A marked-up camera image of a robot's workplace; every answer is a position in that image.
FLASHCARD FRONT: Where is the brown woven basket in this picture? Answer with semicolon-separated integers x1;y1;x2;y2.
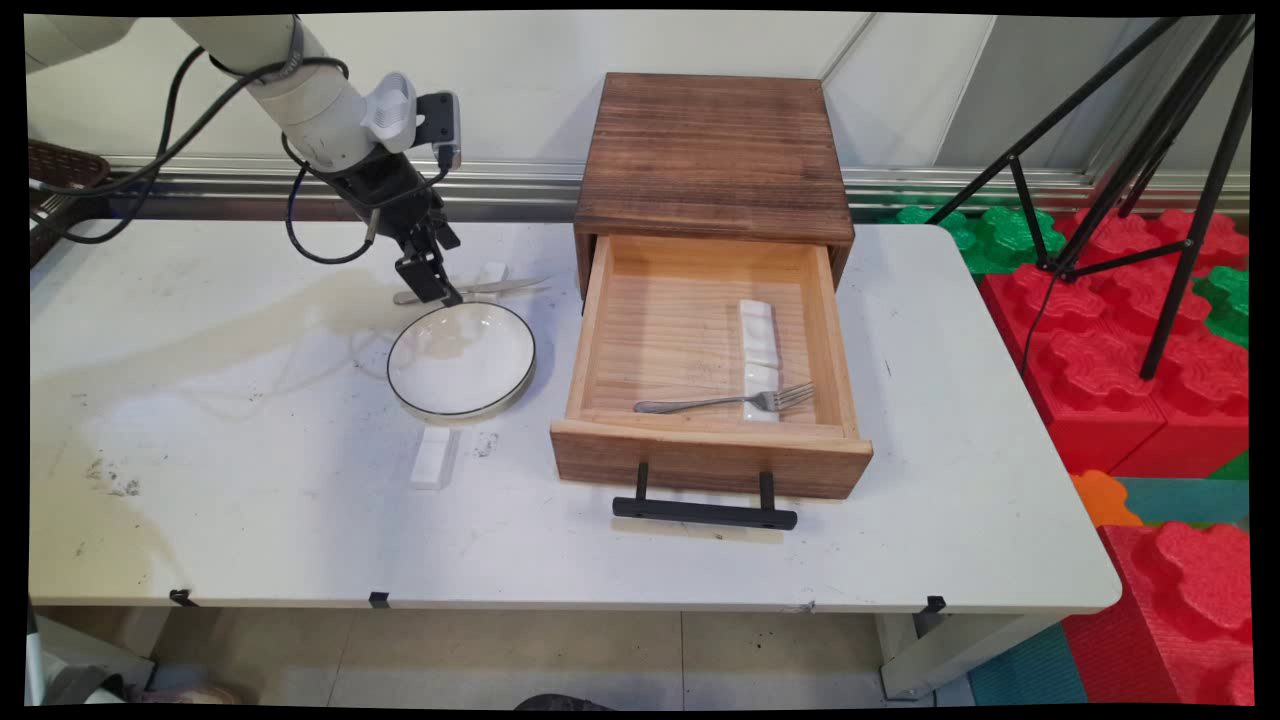
28;140;111;267

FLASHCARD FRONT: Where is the thin black camera cable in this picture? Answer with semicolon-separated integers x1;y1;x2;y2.
283;130;461;267

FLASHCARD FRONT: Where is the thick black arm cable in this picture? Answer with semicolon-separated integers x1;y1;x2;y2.
30;45;351;246

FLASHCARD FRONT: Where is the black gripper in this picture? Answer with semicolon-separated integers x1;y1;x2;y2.
330;148;465;307

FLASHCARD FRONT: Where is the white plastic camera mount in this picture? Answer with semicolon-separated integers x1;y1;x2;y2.
360;72;420;155

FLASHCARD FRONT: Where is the silver metal table knife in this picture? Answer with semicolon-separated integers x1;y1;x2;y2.
393;275;551;307

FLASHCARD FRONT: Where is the dark brown wooden cabinet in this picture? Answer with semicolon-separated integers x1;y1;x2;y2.
574;72;856;301

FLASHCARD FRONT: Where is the white plate with black rim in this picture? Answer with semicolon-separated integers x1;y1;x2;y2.
387;302;538;419

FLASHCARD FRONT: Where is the white table leg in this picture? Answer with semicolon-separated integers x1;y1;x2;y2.
878;612;1061;701

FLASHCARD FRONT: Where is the silver metal fork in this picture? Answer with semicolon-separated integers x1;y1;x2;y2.
634;382;816;415

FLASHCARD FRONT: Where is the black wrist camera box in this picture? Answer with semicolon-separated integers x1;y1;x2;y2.
415;91;464;171

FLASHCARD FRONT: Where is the black camera tripod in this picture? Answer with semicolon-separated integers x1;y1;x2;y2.
925;15;1256;381

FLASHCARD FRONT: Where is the orange foam piece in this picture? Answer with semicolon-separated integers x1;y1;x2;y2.
1070;470;1144;529

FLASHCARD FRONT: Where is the large red foam block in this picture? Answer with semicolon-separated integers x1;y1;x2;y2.
980;208;1251;479

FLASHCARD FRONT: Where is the green foam block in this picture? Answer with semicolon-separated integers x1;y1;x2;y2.
1193;265;1251;348
895;205;1063;276

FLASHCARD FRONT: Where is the light wooden drawer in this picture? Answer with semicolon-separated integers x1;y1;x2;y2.
550;235;874;501

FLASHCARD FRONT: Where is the thin black tripod cable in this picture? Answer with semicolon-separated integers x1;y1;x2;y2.
1018;265;1061;377

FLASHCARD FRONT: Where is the teal foam mat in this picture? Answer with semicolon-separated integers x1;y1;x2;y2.
968;622;1089;706
1115;477;1251;528

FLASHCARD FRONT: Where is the aluminium wall rail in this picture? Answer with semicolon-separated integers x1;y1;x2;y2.
105;155;1251;223

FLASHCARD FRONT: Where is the black metal drawer handle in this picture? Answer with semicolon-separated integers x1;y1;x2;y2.
612;462;799;531

